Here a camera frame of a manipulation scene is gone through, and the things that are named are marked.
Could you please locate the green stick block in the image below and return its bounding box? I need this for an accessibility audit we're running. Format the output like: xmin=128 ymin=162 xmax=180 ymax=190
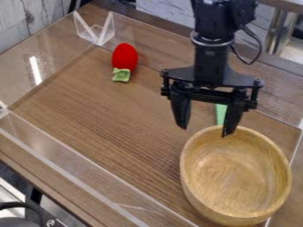
xmin=214 ymin=104 xmax=227 ymax=125

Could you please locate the brown wooden bowl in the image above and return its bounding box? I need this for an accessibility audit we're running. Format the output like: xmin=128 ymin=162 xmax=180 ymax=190
xmin=180 ymin=126 xmax=292 ymax=227

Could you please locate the clear acrylic tray wall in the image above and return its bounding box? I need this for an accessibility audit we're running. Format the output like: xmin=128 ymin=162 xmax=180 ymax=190
xmin=0 ymin=8 xmax=303 ymax=227

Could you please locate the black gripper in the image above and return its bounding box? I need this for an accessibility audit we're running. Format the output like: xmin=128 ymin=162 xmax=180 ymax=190
xmin=160 ymin=67 xmax=264 ymax=137

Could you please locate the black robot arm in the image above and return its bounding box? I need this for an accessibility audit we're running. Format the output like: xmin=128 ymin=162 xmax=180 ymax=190
xmin=160 ymin=0 xmax=264 ymax=136

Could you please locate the clear acrylic corner bracket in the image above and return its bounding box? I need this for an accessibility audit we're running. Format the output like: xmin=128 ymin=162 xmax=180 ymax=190
xmin=72 ymin=12 xmax=114 ymax=46

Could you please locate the red plush strawberry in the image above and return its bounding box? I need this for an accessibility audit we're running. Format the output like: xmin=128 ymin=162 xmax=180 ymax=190
xmin=110 ymin=43 xmax=138 ymax=82

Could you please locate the black cable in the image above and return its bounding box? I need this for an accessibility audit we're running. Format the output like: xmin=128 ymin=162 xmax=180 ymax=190
xmin=0 ymin=201 xmax=36 ymax=216

